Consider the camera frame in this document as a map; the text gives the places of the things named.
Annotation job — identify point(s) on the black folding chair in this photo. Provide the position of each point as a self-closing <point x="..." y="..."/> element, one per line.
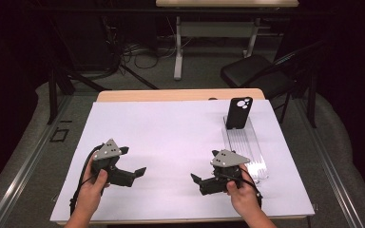
<point x="253" y="74"/>

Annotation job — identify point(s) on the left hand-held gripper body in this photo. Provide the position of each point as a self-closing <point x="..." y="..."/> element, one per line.
<point x="107" y="151"/>

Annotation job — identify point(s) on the black metal stand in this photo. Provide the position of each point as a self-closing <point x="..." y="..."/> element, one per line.
<point x="53" y="95"/>

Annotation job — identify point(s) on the clear plastic tray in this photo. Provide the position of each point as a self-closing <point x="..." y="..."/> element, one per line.
<point x="248" y="145"/>

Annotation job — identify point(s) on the person's left hand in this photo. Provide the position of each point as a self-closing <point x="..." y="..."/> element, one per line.
<point x="90" y="193"/>

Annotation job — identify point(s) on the metal floor rail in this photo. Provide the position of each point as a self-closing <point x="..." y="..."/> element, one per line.
<point x="22" y="167"/>
<point x="332" y="171"/>

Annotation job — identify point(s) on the white-legged desk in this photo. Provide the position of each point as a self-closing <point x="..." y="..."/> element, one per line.
<point x="215" y="28"/>

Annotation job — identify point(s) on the white table board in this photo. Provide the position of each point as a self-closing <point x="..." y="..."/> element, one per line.
<point x="171" y="142"/>

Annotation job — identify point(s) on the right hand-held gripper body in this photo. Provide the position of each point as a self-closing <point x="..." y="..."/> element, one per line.
<point x="228" y="159"/>

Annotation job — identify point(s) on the wooden table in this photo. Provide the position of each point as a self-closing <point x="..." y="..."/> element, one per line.
<point x="171" y="94"/>

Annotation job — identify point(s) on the person's right hand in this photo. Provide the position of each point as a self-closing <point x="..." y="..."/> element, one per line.
<point x="245" y="196"/>

